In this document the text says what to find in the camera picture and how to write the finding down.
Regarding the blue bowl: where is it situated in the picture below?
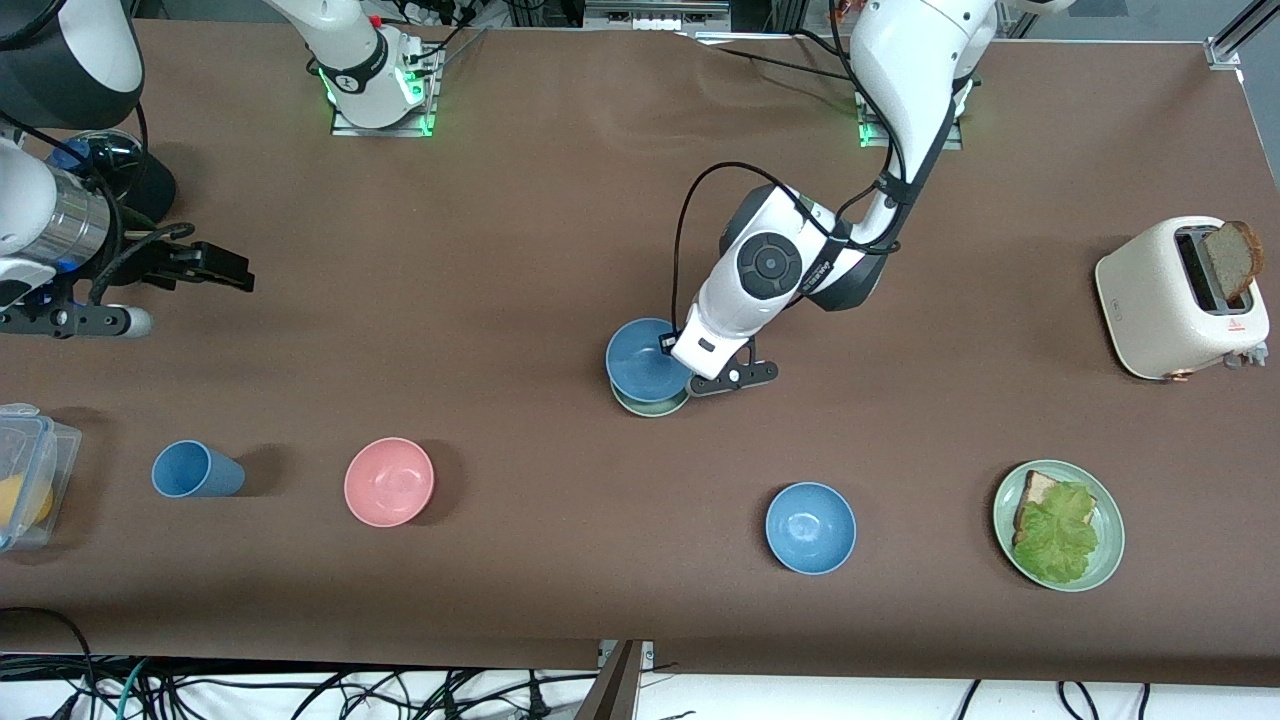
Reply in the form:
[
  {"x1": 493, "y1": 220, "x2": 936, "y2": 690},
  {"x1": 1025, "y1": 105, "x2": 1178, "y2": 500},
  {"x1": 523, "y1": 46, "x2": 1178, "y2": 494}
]
[
  {"x1": 765, "y1": 482, "x2": 858, "y2": 576},
  {"x1": 605, "y1": 318, "x2": 694, "y2": 400}
]

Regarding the green bowl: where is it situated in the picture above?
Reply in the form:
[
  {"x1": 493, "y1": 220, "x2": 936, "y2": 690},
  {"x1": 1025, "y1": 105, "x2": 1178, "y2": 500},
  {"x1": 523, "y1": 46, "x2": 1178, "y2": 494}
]
[{"x1": 611, "y1": 384, "x2": 691, "y2": 419}]

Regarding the pink bowl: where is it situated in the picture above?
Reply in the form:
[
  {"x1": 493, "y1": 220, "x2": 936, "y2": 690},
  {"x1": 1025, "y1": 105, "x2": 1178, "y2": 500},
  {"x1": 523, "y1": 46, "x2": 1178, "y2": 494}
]
[{"x1": 344, "y1": 437, "x2": 436, "y2": 528}]

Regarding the clear plastic container blue lid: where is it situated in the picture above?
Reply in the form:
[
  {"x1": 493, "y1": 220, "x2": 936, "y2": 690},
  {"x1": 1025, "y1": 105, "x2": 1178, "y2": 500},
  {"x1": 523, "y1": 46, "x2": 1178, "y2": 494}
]
[{"x1": 0, "y1": 403, "x2": 83, "y2": 553}]

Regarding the blue cup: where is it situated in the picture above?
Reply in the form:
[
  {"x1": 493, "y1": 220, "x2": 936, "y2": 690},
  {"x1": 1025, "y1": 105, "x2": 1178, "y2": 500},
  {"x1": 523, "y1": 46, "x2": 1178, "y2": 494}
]
[{"x1": 151, "y1": 440, "x2": 246, "y2": 499}]

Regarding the yellow fruit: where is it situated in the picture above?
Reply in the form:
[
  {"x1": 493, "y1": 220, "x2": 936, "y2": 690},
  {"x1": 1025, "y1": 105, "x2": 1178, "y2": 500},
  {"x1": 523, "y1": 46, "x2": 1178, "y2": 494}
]
[{"x1": 0, "y1": 475, "x2": 53, "y2": 531}]

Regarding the grey metal box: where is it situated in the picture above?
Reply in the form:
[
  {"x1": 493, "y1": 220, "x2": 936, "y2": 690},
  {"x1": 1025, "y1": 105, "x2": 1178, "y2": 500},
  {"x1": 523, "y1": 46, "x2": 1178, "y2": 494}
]
[{"x1": 583, "y1": 0, "x2": 733, "y2": 31}]

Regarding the dark stand pole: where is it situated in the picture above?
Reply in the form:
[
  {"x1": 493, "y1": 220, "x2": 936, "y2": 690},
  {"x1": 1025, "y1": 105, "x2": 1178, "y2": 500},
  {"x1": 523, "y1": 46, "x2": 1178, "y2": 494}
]
[{"x1": 575, "y1": 640, "x2": 643, "y2": 720}]

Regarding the bread slice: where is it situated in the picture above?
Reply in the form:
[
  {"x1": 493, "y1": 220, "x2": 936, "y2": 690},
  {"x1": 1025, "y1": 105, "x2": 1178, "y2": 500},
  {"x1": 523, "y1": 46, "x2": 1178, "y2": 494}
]
[{"x1": 1013, "y1": 470, "x2": 1099, "y2": 533}]

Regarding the green lettuce leaf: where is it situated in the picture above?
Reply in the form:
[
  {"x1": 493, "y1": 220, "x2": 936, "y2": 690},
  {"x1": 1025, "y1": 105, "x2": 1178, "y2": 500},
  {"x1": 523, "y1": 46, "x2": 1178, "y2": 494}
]
[{"x1": 1012, "y1": 482, "x2": 1101, "y2": 586}]

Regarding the cream white toaster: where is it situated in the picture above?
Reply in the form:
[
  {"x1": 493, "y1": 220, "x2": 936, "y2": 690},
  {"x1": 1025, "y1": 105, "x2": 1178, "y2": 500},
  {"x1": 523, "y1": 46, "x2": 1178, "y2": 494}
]
[{"x1": 1095, "y1": 216, "x2": 1272, "y2": 382}]

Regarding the green plate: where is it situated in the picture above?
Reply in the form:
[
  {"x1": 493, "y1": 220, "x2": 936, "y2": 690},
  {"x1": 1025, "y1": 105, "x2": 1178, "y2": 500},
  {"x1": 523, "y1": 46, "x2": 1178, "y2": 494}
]
[{"x1": 993, "y1": 460, "x2": 1126, "y2": 593}]

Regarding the brown toast slice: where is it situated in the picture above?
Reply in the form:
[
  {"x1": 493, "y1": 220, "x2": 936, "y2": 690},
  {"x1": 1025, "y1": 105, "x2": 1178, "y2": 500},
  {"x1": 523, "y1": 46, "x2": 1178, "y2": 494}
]
[{"x1": 1200, "y1": 220, "x2": 1265, "y2": 303}]

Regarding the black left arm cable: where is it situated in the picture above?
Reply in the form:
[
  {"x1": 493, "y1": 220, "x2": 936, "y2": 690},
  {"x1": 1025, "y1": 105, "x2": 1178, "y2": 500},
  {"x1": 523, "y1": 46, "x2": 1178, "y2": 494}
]
[{"x1": 672, "y1": 162, "x2": 906, "y2": 346}]

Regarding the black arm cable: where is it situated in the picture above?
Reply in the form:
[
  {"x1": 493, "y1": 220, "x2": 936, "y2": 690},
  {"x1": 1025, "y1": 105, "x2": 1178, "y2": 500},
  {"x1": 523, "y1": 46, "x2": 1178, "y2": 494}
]
[
  {"x1": 672, "y1": 162, "x2": 906, "y2": 346},
  {"x1": 0, "y1": 95, "x2": 196, "y2": 306}
]

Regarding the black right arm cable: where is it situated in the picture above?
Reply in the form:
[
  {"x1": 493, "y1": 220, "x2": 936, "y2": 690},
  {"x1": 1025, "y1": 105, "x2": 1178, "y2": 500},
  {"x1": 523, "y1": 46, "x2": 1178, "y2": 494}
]
[{"x1": 0, "y1": 95, "x2": 196, "y2": 306}]

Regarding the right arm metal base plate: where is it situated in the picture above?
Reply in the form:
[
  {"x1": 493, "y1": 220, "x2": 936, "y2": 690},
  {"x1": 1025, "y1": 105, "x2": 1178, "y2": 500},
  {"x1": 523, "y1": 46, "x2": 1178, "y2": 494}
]
[{"x1": 330, "y1": 40, "x2": 442, "y2": 138}]

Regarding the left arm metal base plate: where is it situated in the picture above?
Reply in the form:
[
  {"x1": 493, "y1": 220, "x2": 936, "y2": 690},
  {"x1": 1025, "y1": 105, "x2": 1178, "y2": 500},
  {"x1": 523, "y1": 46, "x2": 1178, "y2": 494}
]
[{"x1": 855, "y1": 55, "x2": 967, "y2": 151}]

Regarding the black cable on table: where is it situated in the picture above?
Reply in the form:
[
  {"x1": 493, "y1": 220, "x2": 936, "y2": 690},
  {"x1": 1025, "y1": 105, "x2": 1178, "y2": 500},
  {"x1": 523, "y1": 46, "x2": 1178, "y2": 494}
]
[{"x1": 700, "y1": 28, "x2": 863, "y2": 86}]

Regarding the black looped floor cable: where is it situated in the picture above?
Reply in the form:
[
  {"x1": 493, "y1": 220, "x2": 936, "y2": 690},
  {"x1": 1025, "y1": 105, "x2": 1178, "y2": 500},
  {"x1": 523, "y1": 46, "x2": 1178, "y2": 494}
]
[{"x1": 0, "y1": 607, "x2": 98, "y2": 720}]

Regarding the teal cable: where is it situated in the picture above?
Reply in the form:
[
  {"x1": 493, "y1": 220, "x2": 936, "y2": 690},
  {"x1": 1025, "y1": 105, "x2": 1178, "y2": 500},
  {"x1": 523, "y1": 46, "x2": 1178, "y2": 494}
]
[{"x1": 95, "y1": 658, "x2": 153, "y2": 720}]

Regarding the aluminium frame profile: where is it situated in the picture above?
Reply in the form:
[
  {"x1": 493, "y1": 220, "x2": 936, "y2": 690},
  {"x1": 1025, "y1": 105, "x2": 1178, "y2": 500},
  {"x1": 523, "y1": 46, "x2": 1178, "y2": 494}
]
[{"x1": 1205, "y1": 0, "x2": 1280, "y2": 71}]

